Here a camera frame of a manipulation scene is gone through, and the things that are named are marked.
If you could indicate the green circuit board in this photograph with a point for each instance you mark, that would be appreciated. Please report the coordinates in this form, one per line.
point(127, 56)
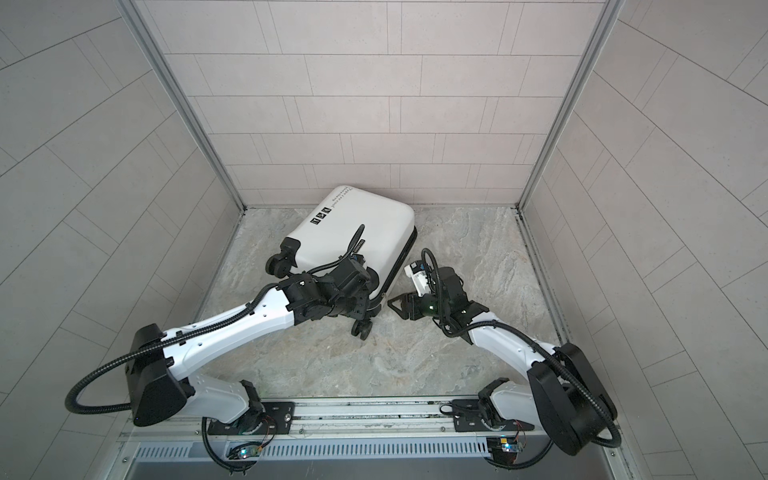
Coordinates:
point(250, 450)
point(504, 450)

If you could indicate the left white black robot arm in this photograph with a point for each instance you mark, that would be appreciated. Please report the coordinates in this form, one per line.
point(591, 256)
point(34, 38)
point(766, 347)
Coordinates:
point(163, 367)

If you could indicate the left aluminium corner post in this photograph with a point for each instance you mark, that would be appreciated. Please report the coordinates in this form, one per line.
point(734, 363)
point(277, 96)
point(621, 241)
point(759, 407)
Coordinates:
point(151, 49)

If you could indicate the white black-lined carry-on suitcase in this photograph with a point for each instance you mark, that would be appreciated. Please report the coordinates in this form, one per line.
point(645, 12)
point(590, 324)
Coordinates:
point(348, 222)

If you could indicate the aluminium corner post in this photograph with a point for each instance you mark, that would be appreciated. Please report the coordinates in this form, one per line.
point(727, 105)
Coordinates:
point(151, 49)
point(605, 22)

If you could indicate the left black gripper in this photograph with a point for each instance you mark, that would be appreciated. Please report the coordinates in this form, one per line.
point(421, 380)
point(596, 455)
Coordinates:
point(362, 308)

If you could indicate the aluminium mounting rail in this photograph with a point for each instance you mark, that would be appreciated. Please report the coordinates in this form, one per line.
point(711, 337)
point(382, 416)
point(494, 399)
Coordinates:
point(366, 417)

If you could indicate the left green circuit board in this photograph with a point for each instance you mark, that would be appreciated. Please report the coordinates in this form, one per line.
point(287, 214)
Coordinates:
point(250, 450)

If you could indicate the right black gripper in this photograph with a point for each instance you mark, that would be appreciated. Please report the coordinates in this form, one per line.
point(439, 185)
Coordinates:
point(408, 298)

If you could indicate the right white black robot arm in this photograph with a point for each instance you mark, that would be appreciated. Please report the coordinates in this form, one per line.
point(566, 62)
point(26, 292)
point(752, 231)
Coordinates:
point(544, 365)

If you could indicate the right aluminium corner post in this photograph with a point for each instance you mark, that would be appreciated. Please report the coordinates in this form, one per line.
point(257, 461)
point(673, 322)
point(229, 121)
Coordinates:
point(605, 22)

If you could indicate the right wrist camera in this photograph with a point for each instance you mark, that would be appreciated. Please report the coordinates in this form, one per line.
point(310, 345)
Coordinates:
point(418, 273)

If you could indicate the right green circuit board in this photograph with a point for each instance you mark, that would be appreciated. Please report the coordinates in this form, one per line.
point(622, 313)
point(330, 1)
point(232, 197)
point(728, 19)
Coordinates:
point(504, 450)

